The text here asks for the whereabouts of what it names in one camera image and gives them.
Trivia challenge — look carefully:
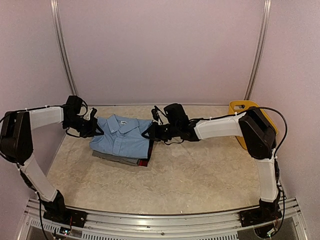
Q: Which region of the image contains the right aluminium frame post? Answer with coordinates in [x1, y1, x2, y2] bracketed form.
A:
[244, 0, 272, 101]

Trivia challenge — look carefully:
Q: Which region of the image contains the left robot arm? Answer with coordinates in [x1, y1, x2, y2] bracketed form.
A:
[0, 95, 104, 228]

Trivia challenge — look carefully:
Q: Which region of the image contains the grey denim shirt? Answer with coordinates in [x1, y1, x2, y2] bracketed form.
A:
[92, 150, 140, 167]

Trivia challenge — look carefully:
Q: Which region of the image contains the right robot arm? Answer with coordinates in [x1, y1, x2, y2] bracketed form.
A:
[141, 103, 284, 227]

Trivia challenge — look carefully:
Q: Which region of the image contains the red black plaid shirt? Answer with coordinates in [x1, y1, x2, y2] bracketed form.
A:
[138, 140, 154, 167]

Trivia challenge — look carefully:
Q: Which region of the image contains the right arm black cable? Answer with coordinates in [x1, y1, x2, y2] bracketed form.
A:
[254, 106, 288, 156]

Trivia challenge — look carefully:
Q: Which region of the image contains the light blue long sleeve shirt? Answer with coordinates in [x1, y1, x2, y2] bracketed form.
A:
[89, 114, 153, 159]

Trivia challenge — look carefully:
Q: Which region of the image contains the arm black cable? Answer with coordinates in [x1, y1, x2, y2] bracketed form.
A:
[63, 126, 82, 138]
[254, 106, 288, 156]

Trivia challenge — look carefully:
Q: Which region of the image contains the aluminium front rail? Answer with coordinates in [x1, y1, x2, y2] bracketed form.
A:
[17, 198, 308, 240]

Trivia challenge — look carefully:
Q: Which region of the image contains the yellow plastic basket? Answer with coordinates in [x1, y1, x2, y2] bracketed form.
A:
[228, 100, 279, 150]

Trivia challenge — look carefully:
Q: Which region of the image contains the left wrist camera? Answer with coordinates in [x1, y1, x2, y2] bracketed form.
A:
[83, 107, 98, 121]

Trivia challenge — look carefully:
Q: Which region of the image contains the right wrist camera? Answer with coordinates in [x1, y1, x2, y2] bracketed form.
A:
[151, 105, 167, 125]

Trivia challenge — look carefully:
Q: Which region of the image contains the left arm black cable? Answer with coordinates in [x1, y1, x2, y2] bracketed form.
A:
[63, 126, 82, 138]

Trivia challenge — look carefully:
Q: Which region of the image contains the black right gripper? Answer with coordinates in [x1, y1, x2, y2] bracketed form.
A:
[142, 121, 180, 142]

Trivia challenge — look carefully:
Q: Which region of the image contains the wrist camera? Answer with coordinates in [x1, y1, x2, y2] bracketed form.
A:
[83, 107, 98, 121]
[151, 105, 167, 125]

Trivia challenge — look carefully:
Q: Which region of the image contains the left aluminium frame post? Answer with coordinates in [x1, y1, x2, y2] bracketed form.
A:
[50, 0, 78, 96]

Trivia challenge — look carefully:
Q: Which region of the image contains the aluminium frame post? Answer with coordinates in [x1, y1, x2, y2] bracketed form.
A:
[50, 0, 78, 96]
[244, 0, 272, 101]

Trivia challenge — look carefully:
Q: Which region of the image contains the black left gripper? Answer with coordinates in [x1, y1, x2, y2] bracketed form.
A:
[63, 115, 103, 138]

